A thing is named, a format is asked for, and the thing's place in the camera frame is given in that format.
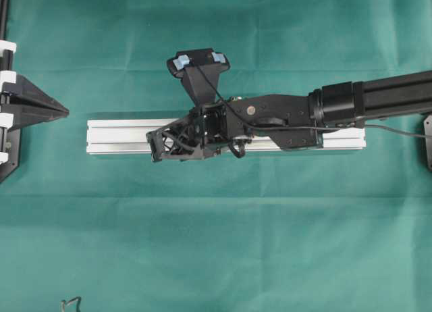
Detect black frame post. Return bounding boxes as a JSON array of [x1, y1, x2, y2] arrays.
[[0, 0, 9, 40]]

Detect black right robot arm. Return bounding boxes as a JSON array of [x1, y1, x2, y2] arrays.
[[146, 71, 431, 162]]

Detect green cloth mat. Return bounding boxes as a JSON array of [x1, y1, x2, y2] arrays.
[[1, 0, 431, 311]]

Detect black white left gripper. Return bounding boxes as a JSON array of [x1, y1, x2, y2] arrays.
[[1, 40, 70, 163]]

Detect black camera cable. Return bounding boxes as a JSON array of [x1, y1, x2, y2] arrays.
[[195, 63, 432, 138]]

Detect silver aluminium extrusion rail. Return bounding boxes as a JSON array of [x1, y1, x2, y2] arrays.
[[86, 118, 367, 155]]

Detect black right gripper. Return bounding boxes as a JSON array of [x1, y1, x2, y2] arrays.
[[146, 102, 252, 162]]

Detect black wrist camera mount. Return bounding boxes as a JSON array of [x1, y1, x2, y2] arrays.
[[167, 48, 230, 106]]

